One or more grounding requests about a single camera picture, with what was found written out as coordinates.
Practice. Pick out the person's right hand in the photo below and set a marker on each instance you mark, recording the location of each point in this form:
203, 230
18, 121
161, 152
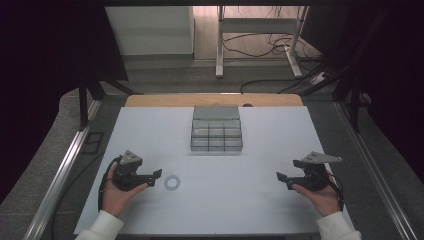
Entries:
321, 200

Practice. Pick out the aluminium rail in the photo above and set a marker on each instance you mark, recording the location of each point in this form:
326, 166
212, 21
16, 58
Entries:
60, 173
373, 170

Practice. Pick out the white power strip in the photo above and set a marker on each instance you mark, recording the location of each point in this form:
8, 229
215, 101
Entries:
318, 79

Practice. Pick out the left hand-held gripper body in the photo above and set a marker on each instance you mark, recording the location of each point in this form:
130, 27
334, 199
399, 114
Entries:
128, 173

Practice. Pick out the grey compartment organizer box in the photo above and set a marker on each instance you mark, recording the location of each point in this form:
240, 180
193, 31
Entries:
216, 133

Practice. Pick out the person's left hand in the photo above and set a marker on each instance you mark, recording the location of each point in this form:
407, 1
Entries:
116, 198

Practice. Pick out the white metal desk frame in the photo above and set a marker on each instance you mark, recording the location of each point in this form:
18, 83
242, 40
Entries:
219, 43

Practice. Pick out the white cabinet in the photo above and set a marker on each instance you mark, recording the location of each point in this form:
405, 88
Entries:
150, 30

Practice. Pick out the black metal stand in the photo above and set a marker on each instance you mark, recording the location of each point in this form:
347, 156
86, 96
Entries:
355, 103
83, 103

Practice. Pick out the dark curtain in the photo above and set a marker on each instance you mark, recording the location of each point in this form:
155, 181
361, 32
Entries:
40, 50
396, 66

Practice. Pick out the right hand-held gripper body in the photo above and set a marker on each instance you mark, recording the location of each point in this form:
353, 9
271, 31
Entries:
313, 175

